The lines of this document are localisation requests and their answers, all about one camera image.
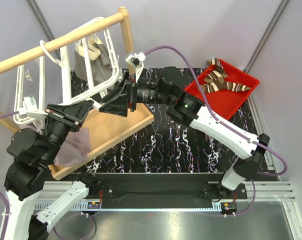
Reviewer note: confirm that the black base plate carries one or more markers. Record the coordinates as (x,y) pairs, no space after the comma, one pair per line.
(159,191)

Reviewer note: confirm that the brown striped sock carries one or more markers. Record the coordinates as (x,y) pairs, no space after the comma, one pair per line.
(232,86)
(214,82)

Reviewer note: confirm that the brown striped sock right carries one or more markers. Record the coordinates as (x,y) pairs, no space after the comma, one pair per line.
(232,86)

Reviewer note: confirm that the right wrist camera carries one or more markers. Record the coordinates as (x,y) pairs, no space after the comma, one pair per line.
(136,60)

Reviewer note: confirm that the white plastic sock hanger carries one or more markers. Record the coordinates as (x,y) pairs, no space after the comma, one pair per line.
(66,75)

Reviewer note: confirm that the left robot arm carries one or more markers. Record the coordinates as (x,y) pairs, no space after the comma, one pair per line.
(23,185)

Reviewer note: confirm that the brown striped sock left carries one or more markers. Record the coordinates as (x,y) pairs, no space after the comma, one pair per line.
(214,82)

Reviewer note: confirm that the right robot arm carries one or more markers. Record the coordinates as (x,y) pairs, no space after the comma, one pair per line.
(190,111)

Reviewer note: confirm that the grey beige hanging sock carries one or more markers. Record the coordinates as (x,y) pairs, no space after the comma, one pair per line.
(99,61)

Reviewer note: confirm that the aluminium rail frame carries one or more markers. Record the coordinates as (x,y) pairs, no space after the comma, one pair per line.
(167,193)

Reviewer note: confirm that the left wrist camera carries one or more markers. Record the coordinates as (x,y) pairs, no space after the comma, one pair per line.
(28,110)

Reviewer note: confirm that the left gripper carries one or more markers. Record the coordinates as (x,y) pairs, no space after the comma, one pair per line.
(73,114)

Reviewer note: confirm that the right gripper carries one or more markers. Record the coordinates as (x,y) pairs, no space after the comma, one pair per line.
(116,102)

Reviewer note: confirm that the red plastic tray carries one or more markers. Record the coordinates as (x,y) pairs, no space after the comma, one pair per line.
(225,102)

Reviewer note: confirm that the lilac sock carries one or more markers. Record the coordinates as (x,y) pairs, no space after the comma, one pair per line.
(61,148)

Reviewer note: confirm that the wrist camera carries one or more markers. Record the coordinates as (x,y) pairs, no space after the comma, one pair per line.
(28,110)
(136,60)

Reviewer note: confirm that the wooden drying rack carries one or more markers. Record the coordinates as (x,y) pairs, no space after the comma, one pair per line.
(105,130)

